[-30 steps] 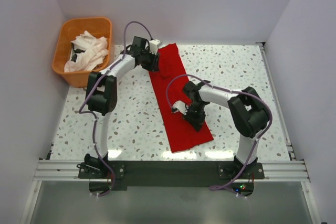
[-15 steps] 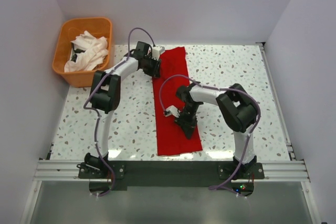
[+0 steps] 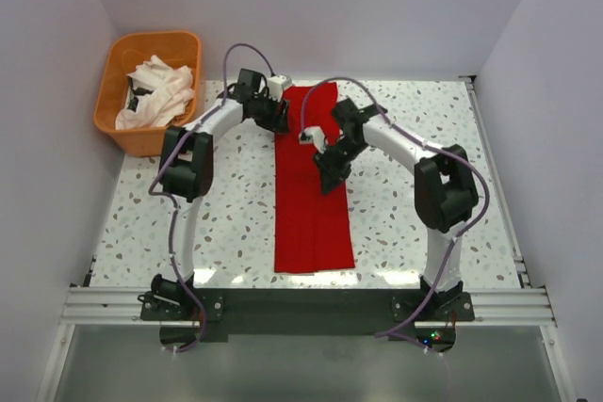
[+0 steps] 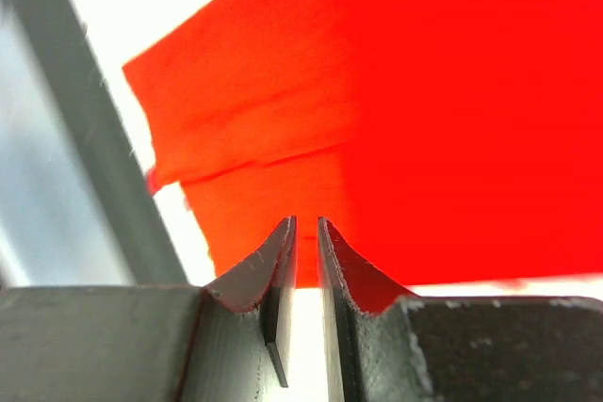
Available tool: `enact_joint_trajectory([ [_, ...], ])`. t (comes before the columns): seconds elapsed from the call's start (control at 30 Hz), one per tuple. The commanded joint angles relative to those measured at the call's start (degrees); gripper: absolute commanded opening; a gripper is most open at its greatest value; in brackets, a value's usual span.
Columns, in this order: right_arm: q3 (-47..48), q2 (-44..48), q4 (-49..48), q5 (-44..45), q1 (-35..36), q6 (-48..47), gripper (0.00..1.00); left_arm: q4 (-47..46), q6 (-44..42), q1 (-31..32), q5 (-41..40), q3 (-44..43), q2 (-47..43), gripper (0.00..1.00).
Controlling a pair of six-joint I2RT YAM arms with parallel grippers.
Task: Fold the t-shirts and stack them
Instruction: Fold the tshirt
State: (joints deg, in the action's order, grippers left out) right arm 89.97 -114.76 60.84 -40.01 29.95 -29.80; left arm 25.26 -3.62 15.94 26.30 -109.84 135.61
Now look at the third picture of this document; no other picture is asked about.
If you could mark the aluminium frame rail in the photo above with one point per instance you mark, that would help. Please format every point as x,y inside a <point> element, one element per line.
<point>500,285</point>

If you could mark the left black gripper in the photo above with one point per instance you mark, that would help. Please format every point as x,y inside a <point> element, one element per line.
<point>278,123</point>

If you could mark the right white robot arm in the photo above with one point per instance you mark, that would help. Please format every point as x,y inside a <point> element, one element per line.
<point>445,192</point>

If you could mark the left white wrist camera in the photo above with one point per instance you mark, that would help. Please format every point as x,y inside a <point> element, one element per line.
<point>277,85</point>

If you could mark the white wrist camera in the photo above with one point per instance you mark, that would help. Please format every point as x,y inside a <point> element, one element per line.
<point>277,85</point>
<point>313,135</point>

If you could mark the white t shirt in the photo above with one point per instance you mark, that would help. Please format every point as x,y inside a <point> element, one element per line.
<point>156,95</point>

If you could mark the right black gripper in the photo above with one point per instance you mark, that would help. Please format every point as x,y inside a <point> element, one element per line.
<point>332,175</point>

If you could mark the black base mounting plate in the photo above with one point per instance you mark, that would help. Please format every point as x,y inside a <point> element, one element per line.
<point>219,313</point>

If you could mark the red t shirt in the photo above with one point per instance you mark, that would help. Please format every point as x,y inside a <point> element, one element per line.
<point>312,230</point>

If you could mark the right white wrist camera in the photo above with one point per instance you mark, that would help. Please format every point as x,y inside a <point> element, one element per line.
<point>313,135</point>

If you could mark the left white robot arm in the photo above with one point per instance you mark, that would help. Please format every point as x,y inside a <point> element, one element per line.
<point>186,169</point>

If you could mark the orange plastic laundry basket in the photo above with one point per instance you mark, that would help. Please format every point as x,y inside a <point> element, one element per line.
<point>176,48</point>

